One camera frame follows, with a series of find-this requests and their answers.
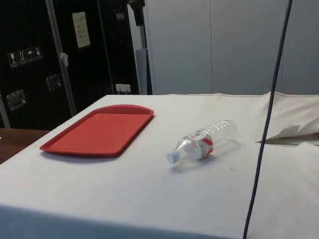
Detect clear plastic bottle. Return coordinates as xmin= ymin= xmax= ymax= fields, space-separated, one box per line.
xmin=166 ymin=119 xmax=238 ymax=165

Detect red plastic tray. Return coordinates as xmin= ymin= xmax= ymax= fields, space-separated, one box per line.
xmin=39 ymin=104 xmax=155 ymax=158

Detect pale grey lockers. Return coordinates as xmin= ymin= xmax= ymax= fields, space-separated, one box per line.
xmin=144 ymin=0 xmax=319 ymax=96

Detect black cabinet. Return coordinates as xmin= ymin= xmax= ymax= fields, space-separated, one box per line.
xmin=0 ymin=0 xmax=141 ymax=130

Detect black cable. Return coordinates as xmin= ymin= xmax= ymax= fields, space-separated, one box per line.
xmin=242 ymin=0 xmax=294 ymax=239

